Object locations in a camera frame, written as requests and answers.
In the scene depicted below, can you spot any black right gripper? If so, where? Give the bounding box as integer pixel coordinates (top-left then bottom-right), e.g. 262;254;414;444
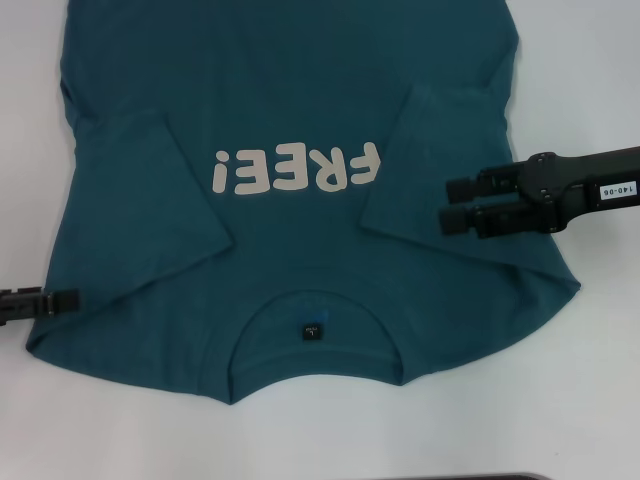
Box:
438;145;640;241

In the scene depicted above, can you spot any blue FREE print t-shirt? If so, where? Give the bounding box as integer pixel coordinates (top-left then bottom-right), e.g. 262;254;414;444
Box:
23;0;584;405

